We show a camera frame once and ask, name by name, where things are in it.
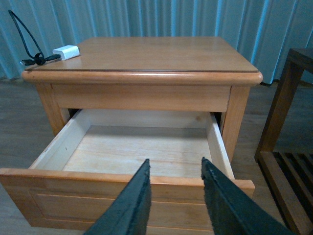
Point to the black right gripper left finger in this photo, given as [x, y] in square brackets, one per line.
[129, 213]

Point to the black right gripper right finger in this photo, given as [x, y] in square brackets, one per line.
[231, 211]

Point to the wooden drawer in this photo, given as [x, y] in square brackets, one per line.
[81, 172]

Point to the white charger adapter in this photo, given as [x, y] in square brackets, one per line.
[67, 52]

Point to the dark wooden slatted rack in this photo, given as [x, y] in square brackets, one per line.
[285, 150]

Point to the light wooden nightstand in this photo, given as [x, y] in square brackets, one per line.
[149, 73]

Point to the pale green pleated curtain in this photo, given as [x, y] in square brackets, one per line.
[262, 31]

